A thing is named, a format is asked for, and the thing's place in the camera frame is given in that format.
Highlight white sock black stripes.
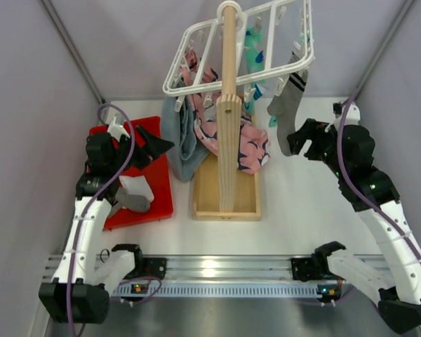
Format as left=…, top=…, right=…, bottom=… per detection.
left=119, top=176, right=154, bottom=203

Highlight grey sock black stripes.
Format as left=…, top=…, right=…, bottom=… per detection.
left=267, top=69, right=308, bottom=157

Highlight white clip sock hanger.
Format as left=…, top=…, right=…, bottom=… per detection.
left=163, top=1, right=315, bottom=112

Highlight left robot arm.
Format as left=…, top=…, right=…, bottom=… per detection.
left=39, top=125, right=174, bottom=326

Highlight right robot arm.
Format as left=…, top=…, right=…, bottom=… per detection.
left=287, top=119, right=421, bottom=334

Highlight red plastic tray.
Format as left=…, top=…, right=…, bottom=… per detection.
left=89, top=116, right=174, bottom=231

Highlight blue grey sock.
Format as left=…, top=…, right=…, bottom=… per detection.
left=160, top=96, right=211, bottom=183

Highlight pink patterned sock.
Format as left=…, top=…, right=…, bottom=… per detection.
left=238, top=115, right=271, bottom=175
left=180, top=50, right=221, bottom=155

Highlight wooden stand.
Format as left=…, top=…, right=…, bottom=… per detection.
left=192, top=1, right=261, bottom=221

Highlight teal patterned sock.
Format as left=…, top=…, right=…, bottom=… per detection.
left=244, top=25, right=267, bottom=115

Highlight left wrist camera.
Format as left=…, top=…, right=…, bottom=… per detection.
left=97, top=103, right=132, bottom=141

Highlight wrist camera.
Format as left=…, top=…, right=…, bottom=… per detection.
left=97, top=103, right=132, bottom=141
left=331, top=100, right=362, bottom=133

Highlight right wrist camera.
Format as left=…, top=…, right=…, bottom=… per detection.
left=331, top=100, right=362, bottom=133

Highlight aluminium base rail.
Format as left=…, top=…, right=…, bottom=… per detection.
left=44, top=254, right=394, bottom=299

